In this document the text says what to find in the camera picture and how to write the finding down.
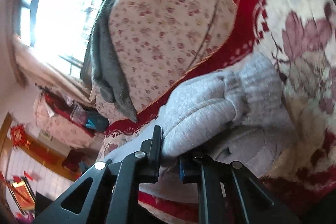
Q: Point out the cluttered floral covered shelf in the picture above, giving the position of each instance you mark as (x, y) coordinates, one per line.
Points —
(61, 127)

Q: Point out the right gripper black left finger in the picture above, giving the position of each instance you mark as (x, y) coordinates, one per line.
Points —
(108, 192)

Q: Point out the pink floral folded quilt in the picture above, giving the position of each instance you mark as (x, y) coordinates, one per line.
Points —
(157, 41)

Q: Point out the grey fleece garment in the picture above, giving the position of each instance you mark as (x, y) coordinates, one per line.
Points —
(107, 75)

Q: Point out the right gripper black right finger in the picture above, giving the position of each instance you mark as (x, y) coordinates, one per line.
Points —
(231, 193)

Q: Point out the red floral bed blanket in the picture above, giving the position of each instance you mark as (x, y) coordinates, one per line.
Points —
(298, 37)

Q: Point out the beige window curtain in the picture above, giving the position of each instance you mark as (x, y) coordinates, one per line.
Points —
(38, 69)

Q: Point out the window with dark frame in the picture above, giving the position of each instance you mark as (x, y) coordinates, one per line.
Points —
(63, 3)

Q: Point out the light grey knit pants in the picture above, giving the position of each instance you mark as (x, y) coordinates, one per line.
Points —
(235, 114)

